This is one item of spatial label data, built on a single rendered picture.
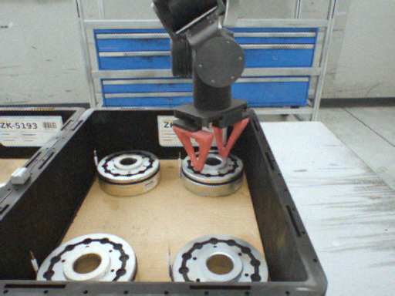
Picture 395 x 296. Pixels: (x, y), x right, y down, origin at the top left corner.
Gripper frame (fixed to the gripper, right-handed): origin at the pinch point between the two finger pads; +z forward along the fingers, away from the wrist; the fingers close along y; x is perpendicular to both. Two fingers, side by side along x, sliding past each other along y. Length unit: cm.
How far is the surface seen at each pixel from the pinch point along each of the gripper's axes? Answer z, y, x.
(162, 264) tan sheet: 4.8, -17.6, -7.5
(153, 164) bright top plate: 1.2, -6.3, 7.3
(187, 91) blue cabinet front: 40, 125, 131
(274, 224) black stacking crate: -1.3, -9.1, -17.0
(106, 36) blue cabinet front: 0, 85, 165
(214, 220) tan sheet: 4.7, -7.2, -7.0
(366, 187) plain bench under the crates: 17.6, 38.7, -15.6
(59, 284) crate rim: -5.1, -29.9, -11.0
